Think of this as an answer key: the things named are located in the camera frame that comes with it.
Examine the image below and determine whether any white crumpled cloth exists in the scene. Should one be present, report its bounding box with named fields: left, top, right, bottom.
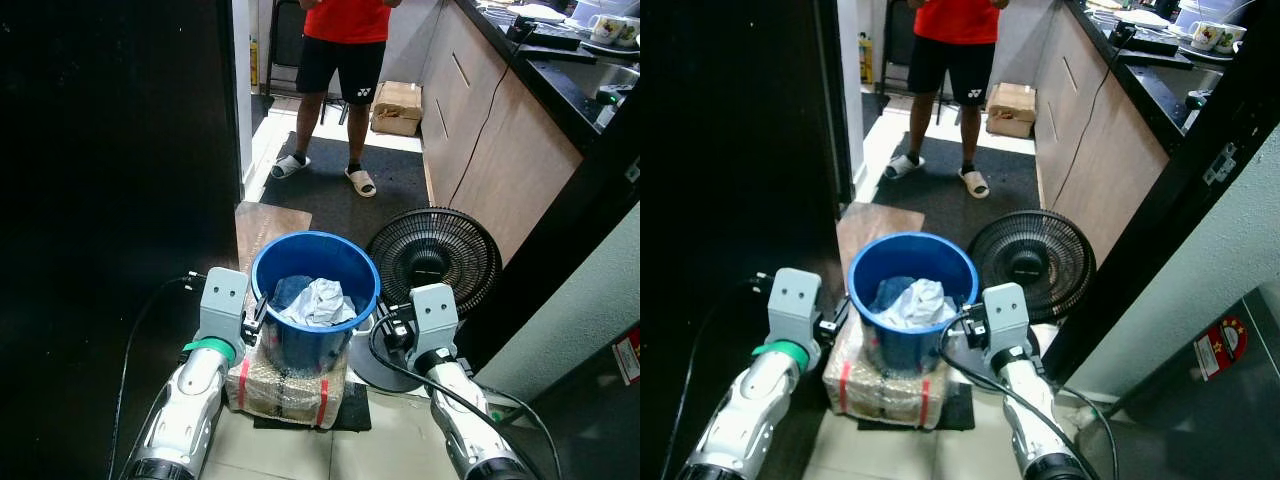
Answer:
left=875, top=278, right=957, bottom=332
left=279, top=277, right=358, bottom=329

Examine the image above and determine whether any black electric fan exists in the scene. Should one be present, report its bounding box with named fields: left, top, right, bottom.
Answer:
left=967, top=209, right=1098, bottom=346
left=350, top=207, right=501, bottom=393

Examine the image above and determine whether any dark floor mat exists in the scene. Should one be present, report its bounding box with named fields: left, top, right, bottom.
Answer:
left=260, top=130, right=431, bottom=249
left=868, top=132, right=1041, bottom=249

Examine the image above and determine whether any wooden kitchen cabinet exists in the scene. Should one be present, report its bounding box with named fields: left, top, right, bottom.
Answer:
left=420, top=0, right=584, bottom=267
left=1032, top=0, right=1172, bottom=267

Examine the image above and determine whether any black door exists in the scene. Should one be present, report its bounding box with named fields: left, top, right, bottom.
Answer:
left=640, top=0, right=849, bottom=480
left=0, top=0, right=243, bottom=480

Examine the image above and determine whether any red round sticker label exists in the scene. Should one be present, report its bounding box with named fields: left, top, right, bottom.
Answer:
left=611, top=327, right=641, bottom=387
left=1194, top=315, right=1250, bottom=382

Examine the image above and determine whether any brown cardboard box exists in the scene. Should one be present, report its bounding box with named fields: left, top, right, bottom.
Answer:
left=986, top=82, right=1039, bottom=140
left=370, top=81, right=425, bottom=138

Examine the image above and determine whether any black kitchen countertop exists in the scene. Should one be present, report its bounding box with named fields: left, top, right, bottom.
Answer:
left=455, top=0, right=641, bottom=153
left=1063, top=0, right=1251, bottom=157

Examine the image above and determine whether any person in red shirt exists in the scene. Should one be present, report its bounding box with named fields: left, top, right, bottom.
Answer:
left=884, top=0, right=1011, bottom=200
left=270, top=0, right=403, bottom=199

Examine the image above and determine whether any black countertop device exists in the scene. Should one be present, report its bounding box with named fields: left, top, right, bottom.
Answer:
left=518, top=20, right=587, bottom=53
left=1112, top=20, right=1183, bottom=57

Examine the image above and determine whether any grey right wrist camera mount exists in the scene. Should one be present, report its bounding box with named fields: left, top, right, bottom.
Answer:
left=410, top=283, right=461, bottom=353
left=983, top=283, right=1033, bottom=353

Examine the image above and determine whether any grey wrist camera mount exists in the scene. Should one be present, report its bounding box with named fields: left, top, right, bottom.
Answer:
left=410, top=283, right=461, bottom=353
left=198, top=267, right=250, bottom=347
left=983, top=283, right=1033, bottom=353
left=767, top=268, right=823, bottom=347

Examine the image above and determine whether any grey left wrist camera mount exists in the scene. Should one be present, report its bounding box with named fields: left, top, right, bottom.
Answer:
left=767, top=268, right=823, bottom=347
left=198, top=267, right=250, bottom=347

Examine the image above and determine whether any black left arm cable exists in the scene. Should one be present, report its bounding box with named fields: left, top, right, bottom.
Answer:
left=662, top=271, right=772, bottom=480
left=107, top=271, right=207, bottom=480

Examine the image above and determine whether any rice sack with red straps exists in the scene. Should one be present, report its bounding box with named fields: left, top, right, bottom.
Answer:
left=822, top=318, right=951, bottom=430
left=225, top=335, right=351, bottom=430

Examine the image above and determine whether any thin black cabinet cable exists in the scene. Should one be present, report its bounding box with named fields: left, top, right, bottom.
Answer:
left=462, top=35, right=533, bottom=206
left=1048, top=35, right=1129, bottom=213

